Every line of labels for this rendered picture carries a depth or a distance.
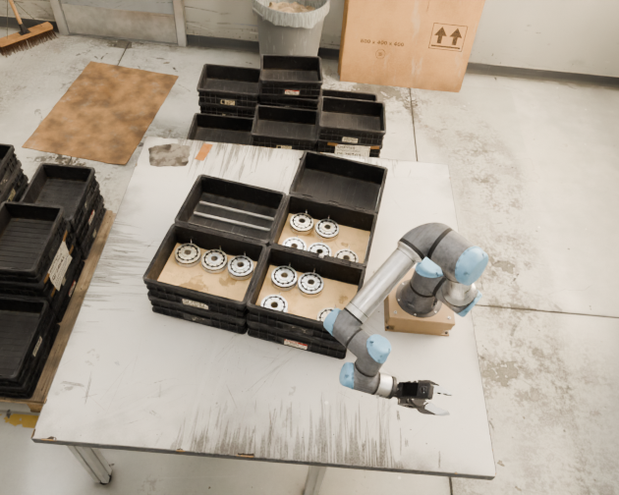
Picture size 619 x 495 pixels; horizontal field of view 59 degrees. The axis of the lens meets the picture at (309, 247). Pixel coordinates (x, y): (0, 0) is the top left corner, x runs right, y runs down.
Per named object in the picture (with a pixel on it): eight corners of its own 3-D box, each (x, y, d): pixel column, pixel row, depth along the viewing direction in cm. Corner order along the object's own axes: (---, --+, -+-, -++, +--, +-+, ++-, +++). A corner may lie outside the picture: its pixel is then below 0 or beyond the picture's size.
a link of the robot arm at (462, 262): (452, 276, 212) (452, 221, 162) (484, 300, 206) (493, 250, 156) (432, 299, 211) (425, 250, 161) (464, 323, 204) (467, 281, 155)
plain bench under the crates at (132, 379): (418, 247, 343) (448, 164, 289) (443, 524, 242) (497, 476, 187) (164, 224, 340) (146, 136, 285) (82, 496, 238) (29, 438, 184)
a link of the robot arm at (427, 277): (422, 266, 219) (431, 245, 208) (449, 287, 213) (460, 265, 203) (404, 282, 212) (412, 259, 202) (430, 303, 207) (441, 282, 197)
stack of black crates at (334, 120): (372, 156, 373) (385, 101, 338) (373, 188, 353) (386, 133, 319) (314, 151, 372) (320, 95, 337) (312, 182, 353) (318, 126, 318)
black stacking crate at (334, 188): (383, 186, 259) (388, 168, 250) (373, 231, 240) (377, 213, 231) (303, 168, 262) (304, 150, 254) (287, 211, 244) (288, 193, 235)
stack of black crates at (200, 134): (255, 145, 371) (255, 118, 353) (251, 176, 352) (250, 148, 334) (197, 139, 370) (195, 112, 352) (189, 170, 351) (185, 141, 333)
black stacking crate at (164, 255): (266, 262, 225) (267, 245, 216) (245, 322, 206) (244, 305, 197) (176, 241, 228) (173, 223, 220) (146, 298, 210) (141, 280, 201)
